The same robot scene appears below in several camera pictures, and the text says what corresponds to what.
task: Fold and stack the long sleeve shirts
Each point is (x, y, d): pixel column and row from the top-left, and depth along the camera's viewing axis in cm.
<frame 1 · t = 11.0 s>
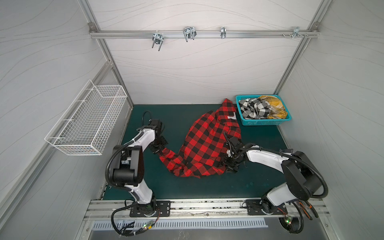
left hand: (166, 145, 93), fingers closed
right hand: (222, 164, 87), fingers open
red black plaid shirt: (203, 151, 93), point 2 cm above the table
teal plastic basket: (264, 122, 104), point 5 cm above the table
yellow plaid shirt: (277, 110, 105), point 10 cm above the table
black white plaid shirt: (254, 108, 110), point 7 cm above the table

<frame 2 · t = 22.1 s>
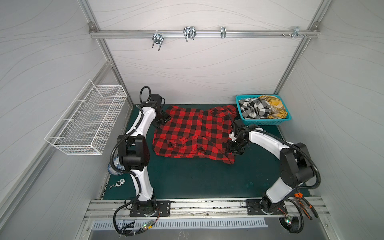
left hand: (168, 120, 93), fingers open
right hand: (230, 149, 89), fingers open
red black plaid shirt: (187, 132, 103), on the table
small metal clamp piece: (118, 183, 82), on the table
the other named things where they were.

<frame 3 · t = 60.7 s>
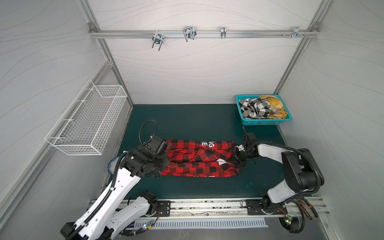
left hand: (170, 160, 71), fingers closed
right hand: (229, 157, 89), fingers closed
red black plaid shirt: (201, 159, 88), point 4 cm above the table
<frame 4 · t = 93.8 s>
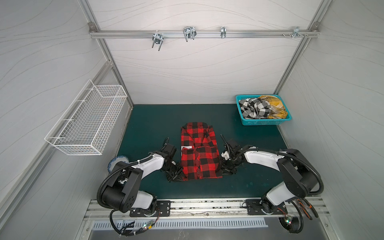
left hand: (188, 175, 83), fingers open
right hand: (219, 168, 86), fingers open
red black plaid shirt: (200, 158, 88), point 4 cm above the table
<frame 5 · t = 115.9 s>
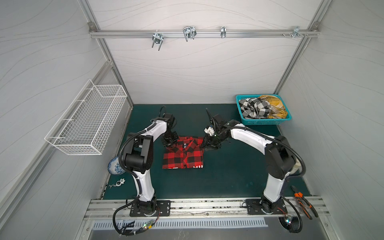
left hand: (178, 142, 94), fingers closed
right hand: (204, 145, 86), fingers open
red black plaid shirt: (186, 153, 90), point 4 cm above the table
